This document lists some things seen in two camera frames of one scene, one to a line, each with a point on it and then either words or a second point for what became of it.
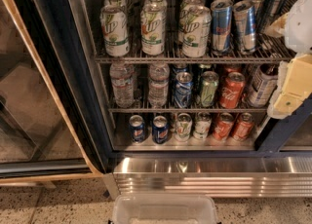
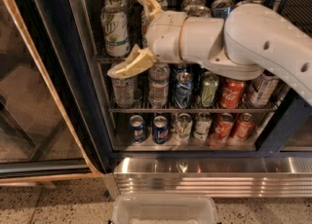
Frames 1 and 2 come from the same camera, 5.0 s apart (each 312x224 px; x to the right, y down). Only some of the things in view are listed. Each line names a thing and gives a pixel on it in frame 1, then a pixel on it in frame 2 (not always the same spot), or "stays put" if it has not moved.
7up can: (114, 20) stays put
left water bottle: (122, 77) stays put
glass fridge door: (54, 120) stays put
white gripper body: (300, 28) -> (166, 37)
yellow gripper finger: (296, 86) -> (139, 61)
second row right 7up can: (191, 0) stays put
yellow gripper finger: (278, 28) -> (152, 7)
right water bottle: (158, 87) stays put
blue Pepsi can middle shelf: (182, 92) stays put
